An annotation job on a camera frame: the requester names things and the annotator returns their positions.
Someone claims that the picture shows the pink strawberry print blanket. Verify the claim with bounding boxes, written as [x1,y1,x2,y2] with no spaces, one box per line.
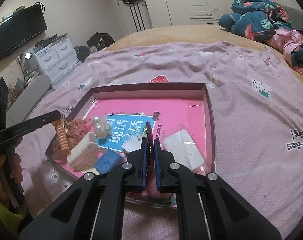
[32,42,303,238]

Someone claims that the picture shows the tan bed sheet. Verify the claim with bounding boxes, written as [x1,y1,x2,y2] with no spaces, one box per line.
[106,24,303,98]

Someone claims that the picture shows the white wardrobe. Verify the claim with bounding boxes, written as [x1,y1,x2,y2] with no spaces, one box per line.
[114,0,233,34]

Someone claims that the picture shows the grey padded headboard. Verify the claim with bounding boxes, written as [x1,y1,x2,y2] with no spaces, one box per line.
[280,5,303,29]

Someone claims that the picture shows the white earring card bag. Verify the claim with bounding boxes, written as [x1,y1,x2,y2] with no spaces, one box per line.
[163,129,205,170]

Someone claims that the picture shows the pink pajama garment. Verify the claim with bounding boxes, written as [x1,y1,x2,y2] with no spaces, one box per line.
[267,28,303,76]

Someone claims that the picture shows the pink book in tray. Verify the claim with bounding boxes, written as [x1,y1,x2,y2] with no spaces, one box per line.
[66,97,209,205]

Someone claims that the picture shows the clear bag with earrings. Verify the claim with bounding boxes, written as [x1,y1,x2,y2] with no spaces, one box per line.
[121,134,147,153]

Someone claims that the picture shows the maroon snap hair clip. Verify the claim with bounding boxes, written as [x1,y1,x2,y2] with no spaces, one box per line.
[146,122,154,182]

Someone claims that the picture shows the pearl hair accessory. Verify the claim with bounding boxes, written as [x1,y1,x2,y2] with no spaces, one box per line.
[91,115,112,140]

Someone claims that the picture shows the white claw hair clip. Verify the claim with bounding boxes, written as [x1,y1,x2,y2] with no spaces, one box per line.
[67,132,98,171]

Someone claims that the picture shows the white drawer cabinet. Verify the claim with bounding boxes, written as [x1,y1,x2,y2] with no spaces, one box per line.
[28,35,79,85]

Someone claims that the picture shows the teal floral quilt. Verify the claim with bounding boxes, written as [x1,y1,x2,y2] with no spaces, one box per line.
[218,0,292,42]

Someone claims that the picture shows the dotted mesh bow hair clip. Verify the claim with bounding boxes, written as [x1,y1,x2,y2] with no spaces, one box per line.
[51,118,93,159]

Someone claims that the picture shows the left hand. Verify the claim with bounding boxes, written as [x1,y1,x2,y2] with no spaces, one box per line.
[0,135,25,207]

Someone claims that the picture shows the black backpack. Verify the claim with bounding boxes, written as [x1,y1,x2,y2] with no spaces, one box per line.
[87,32,115,51]

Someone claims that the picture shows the black wall television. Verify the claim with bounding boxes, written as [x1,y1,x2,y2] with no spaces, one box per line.
[0,4,47,60]

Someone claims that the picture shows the dark cardboard tray box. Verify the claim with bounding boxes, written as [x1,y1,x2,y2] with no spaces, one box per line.
[44,82,217,209]

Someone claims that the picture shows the grey chair back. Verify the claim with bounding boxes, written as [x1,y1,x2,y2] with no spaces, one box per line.
[6,74,51,127]

